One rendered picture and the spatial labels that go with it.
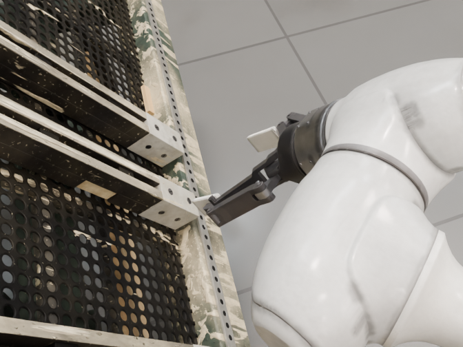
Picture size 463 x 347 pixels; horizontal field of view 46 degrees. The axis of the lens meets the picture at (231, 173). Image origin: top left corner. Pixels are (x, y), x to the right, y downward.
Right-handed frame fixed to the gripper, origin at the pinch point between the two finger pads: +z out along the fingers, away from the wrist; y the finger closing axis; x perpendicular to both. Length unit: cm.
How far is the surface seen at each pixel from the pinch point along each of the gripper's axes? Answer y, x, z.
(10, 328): 34.2, -7.3, 3.8
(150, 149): -13.3, -4.0, 46.8
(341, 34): -172, 38, 133
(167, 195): -4.2, 3.5, 35.3
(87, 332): 28.2, 2.0, 9.6
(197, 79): -105, 5, 159
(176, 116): -29, -4, 56
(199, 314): 8.9, 25.1, 34.9
